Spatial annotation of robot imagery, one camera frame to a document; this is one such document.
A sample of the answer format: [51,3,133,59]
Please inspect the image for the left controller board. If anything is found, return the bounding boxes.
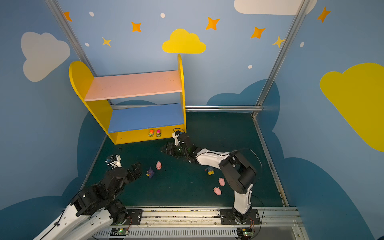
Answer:
[110,228,130,237]

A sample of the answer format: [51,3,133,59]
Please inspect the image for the right controller board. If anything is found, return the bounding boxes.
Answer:
[237,228,254,240]

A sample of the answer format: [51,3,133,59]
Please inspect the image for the purple creature toy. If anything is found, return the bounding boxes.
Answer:
[146,167,155,179]

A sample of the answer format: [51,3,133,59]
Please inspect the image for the yellow toy shelf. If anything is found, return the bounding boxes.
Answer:
[69,55,187,145]

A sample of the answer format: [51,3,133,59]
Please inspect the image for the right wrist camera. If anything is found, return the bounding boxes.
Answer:
[172,131,184,146]

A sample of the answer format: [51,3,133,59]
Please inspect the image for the pink pig toy right lower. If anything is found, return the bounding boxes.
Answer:
[214,187,222,196]

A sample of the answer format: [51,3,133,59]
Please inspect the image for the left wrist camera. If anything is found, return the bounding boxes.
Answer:
[105,154,122,169]

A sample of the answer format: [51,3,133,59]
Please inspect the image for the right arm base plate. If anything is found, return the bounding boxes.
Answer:
[219,208,262,225]

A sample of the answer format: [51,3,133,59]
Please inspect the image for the controller board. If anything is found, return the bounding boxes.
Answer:
[110,228,130,237]
[237,228,254,240]

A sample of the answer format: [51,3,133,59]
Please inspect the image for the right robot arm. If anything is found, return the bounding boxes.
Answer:
[162,131,257,224]

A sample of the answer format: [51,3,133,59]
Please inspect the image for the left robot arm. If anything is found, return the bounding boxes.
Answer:
[35,163,143,240]

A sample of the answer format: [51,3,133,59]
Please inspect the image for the pink pig toy left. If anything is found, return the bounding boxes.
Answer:
[156,161,162,170]

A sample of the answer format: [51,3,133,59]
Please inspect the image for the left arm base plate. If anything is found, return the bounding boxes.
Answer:
[116,209,143,226]

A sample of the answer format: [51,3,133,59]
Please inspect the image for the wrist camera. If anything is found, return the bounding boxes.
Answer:
[105,154,122,169]
[172,131,184,146]

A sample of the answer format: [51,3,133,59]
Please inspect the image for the pink pig toy right upper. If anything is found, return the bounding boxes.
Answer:
[219,178,226,186]

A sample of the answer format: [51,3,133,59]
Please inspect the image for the pink pig toy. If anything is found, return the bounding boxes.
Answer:
[214,187,222,196]
[219,178,226,186]
[156,161,162,170]

